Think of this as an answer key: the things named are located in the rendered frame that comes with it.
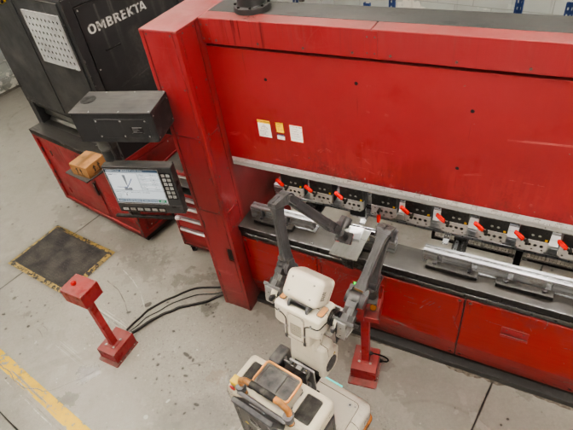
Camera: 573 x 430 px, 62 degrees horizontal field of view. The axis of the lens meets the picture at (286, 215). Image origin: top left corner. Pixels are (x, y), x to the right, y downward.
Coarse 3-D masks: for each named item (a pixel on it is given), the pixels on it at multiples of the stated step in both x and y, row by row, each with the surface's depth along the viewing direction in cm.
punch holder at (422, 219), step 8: (408, 200) 271; (408, 208) 274; (416, 208) 272; (424, 208) 269; (432, 208) 269; (408, 216) 278; (416, 216) 275; (424, 216) 273; (432, 216) 280; (424, 224) 277
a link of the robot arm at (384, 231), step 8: (384, 224) 242; (376, 232) 238; (384, 232) 236; (392, 232) 240; (376, 240) 237; (384, 240) 236; (376, 248) 236; (368, 256) 237; (376, 256) 236; (368, 264) 236; (368, 272) 235; (360, 280) 236; (368, 280) 236; (352, 288) 239; (360, 288) 235; (344, 296) 236; (360, 304) 233
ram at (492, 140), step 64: (256, 64) 258; (320, 64) 240; (384, 64) 225; (256, 128) 288; (320, 128) 266; (384, 128) 247; (448, 128) 231; (512, 128) 217; (384, 192) 275; (448, 192) 255; (512, 192) 238
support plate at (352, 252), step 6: (366, 234) 303; (360, 240) 300; (366, 240) 299; (336, 246) 298; (342, 246) 298; (348, 246) 297; (354, 246) 296; (360, 246) 296; (330, 252) 295; (336, 252) 294; (342, 252) 294; (348, 252) 293; (354, 252) 293; (360, 252) 292; (348, 258) 290; (354, 258) 289
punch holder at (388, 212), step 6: (372, 198) 282; (378, 198) 280; (384, 198) 278; (390, 198) 276; (396, 198) 274; (372, 204) 285; (378, 204) 283; (384, 204) 281; (390, 204) 279; (396, 204) 278; (372, 210) 288; (384, 210) 283; (390, 210) 281; (396, 210) 281; (384, 216) 286; (390, 216) 284
